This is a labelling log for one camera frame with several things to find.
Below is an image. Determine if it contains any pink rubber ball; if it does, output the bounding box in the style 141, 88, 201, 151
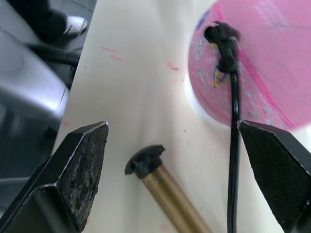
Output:
188, 0, 311, 133

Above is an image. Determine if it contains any gold hand pump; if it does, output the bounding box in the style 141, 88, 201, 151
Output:
124, 144, 212, 233

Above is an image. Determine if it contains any black and white shoe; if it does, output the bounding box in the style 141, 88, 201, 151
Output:
41, 11, 88, 41

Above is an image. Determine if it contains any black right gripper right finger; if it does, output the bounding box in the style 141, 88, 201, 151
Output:
236, 119, 311, 233

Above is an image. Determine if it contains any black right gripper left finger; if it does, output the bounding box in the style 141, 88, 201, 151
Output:
0, 121, 109, 233

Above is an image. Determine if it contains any black pump hose with needle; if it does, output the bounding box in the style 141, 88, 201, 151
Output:
205, 21, 242, 233

